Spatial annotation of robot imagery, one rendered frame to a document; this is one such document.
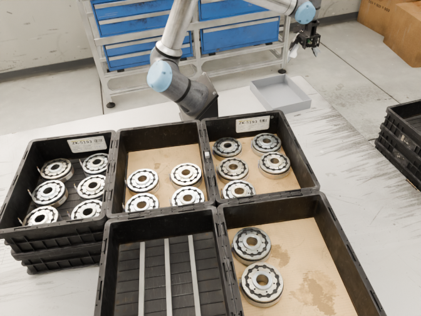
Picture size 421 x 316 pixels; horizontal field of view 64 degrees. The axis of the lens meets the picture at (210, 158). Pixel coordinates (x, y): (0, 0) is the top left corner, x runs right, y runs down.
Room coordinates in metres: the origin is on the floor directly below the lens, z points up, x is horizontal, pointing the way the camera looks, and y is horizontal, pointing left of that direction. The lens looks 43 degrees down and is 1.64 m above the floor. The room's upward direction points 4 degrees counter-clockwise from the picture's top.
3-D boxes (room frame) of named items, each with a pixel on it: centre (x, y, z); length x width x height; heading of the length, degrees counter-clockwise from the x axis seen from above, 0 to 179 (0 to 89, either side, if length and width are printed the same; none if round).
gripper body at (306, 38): (1.43, -0.47, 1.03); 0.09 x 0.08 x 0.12; 15
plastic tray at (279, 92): (1.43, -0.36, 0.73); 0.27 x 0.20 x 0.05; 15
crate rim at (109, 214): (0.78, 0.16, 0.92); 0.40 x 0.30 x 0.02; 5
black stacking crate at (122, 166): (0.78, 0.16, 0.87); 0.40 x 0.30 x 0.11; 5
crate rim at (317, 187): (0.80, -0.14, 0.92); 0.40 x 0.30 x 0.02; 5
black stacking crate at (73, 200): (0.75, 0.46, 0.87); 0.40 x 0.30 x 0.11; 5
